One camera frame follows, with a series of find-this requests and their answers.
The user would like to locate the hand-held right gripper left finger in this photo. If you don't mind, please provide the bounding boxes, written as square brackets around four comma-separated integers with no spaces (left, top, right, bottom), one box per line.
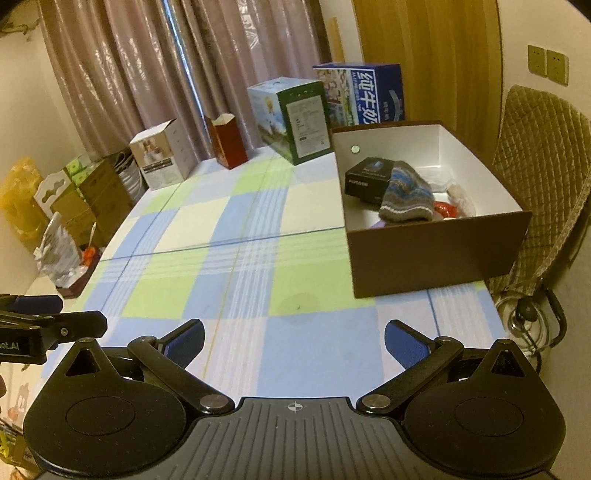
[59,318,234,415]

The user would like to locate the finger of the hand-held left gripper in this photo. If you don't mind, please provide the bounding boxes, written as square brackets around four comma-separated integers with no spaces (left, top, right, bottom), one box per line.
[0,293,64,318]
[0,311,108,346]

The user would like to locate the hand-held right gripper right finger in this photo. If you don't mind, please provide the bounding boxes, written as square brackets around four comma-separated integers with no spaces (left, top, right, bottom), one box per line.
[355,318,533,414]

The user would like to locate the brown storage box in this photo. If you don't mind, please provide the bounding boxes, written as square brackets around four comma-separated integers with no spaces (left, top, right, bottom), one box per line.
[331,120,533,300]

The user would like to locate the striped knit sock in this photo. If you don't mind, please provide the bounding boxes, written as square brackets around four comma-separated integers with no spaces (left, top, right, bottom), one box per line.
[379,161,435,224]

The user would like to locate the black product box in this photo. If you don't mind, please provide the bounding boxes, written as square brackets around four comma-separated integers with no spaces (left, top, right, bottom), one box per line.
[345,157,399,205]

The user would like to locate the dark red tray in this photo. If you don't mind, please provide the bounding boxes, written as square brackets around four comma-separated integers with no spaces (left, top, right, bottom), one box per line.
[58,247,101,301]

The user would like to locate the silver foil bag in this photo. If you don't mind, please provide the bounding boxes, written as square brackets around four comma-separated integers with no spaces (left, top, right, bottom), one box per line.
[34,212,82,288]

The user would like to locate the yellow plastic bag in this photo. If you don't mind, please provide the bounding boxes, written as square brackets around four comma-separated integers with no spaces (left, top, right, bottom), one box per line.
[0,157,41,241]

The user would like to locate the brown cardboard box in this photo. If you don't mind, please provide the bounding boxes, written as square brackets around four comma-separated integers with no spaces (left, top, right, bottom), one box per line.
[62,159,136,246]

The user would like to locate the green packets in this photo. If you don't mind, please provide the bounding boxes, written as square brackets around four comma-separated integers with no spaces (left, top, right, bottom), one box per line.
[65,154,93,186]

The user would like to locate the striped bag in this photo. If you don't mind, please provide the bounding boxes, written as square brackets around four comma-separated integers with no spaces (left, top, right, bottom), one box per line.
[113,150,140,200]

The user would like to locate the white carton box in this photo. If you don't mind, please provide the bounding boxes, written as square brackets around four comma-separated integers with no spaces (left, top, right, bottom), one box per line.
[129,119,200,189]

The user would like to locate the dark red paper box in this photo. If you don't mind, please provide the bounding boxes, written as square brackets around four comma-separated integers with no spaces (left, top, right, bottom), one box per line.
[204,113,249,169]

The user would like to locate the quilted chair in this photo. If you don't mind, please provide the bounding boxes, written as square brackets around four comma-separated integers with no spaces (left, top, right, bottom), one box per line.
[485,84,591,296]

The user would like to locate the green milk carton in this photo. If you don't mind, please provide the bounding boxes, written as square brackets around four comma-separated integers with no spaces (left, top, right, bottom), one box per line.
[247,79,334,166]

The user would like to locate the blue milk carton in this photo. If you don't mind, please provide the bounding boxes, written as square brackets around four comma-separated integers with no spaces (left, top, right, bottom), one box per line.
[313,62,406,127]

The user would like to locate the pink curtain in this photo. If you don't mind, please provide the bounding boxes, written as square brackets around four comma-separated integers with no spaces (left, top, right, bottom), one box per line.
[37,0,334,163]

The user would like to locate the wooden door panel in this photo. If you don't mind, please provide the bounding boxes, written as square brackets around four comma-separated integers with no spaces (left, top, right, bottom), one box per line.
[353,0,502,134]

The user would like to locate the black cables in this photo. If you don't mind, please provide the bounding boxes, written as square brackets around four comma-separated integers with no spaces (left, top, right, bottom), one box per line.
[498,286,567,367]

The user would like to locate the wall outlet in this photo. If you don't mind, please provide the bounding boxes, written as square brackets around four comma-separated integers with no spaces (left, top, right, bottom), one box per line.
[527,45,547,75]
[546,49,570,85]

